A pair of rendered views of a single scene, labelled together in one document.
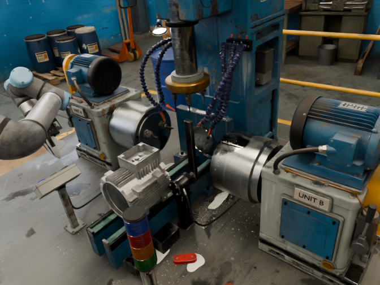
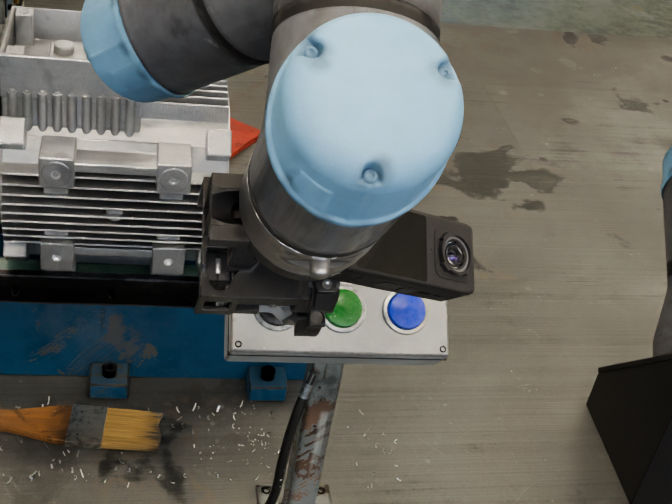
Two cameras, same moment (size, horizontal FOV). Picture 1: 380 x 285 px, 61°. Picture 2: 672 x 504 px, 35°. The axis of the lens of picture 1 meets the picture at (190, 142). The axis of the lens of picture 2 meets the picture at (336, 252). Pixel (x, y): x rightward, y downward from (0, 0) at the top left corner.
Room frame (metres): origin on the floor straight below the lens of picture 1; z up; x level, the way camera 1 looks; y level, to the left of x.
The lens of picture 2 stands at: (1.58, 0.88, 1.57)
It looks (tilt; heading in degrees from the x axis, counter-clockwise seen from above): 35 degrees down; 214
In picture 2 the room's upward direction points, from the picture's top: 10 degrees clockwise
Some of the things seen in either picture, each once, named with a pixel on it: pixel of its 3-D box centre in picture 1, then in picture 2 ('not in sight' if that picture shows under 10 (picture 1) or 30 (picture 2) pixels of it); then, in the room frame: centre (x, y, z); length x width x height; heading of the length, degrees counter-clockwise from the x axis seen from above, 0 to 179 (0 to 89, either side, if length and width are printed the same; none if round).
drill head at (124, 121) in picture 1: (134, 125); not in sight; (1.45, 0.27, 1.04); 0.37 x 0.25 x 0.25; 47
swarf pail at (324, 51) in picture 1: (326, 55); not in sight; (5.02, -2.33, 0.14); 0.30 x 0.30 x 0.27
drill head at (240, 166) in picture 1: (254, 168); not in sight; (0.98, -0.23, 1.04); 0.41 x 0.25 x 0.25; 47
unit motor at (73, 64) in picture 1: (90, 95); not in sight; (1.62, 0.50, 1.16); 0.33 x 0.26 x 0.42; 47
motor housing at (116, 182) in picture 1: (136, 186); (117, 161); (0.98, 0.22, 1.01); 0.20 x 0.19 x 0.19; 137
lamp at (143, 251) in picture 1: (142, 245); not in sight; (0.61, 0.16, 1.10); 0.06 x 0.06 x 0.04
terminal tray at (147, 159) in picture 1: (139, 160); (75, 70); (1.01, 0.19, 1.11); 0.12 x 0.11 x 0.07; 137
